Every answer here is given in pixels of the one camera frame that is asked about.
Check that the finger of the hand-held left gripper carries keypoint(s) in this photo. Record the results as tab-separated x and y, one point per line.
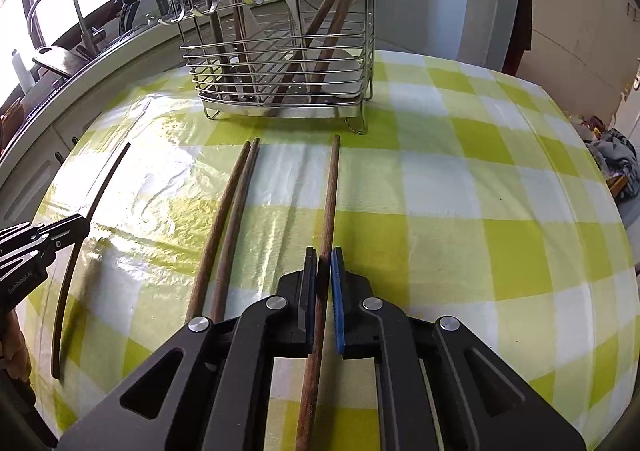
70	237
62	225

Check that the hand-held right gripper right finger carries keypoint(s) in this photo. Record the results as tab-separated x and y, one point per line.
337	311

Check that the pile of grey clothes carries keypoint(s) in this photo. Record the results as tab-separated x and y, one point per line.
612	151

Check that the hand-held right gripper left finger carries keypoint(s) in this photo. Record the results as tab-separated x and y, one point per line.
307	291

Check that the white ceramic spoon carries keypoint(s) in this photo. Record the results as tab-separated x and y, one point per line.
340	76

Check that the person's left hand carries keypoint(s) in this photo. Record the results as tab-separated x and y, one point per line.
12	346

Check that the white wall cupboard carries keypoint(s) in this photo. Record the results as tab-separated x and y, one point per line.
575	21

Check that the dark thin chopstick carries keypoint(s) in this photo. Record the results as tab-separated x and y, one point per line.
100	191

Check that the white plastic bottle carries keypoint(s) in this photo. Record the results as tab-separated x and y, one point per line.
21	73

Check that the tall curved kitchen faucet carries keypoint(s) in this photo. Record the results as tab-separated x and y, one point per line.
82	16

